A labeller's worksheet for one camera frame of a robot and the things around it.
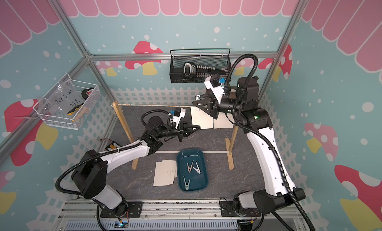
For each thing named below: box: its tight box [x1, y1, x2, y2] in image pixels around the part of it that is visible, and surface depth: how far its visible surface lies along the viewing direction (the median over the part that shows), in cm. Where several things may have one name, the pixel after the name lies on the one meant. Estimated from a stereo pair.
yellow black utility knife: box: [66, 102, 85, 116], surface depth 68 cm
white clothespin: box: [192, 160, 201, 175], surface depth 88 cm
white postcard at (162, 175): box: [153, 161, 172, 187], surface depth 89 cm
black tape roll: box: [81, 88, 94, 101], surface depth 82 cm
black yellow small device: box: [104, 141, 121, 151], surface depth 98 cm
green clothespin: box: [183, 176, 191, 191], surface depth 83 cm
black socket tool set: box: [182, 62, 229, 83], surface depth 91 cm
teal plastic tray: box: [176, 148, 209, 193], surface depth 88 cm
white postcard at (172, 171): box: [162, 160, 177, 185], surface depth 89 cm
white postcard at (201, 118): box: [190, 106, 214, 130], surface depth 66 cm
